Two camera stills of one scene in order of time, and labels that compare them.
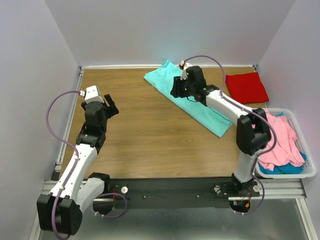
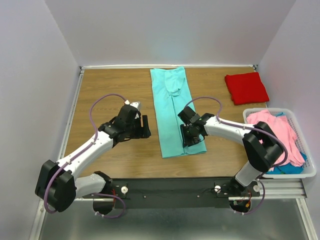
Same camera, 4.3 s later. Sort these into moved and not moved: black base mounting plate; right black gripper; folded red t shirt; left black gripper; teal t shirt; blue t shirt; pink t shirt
Moved: teal t shirt; left black gripper; right black gripper
Not moved: blue t shirt; pink t shirt; folded red t shirt; black base mounting plate
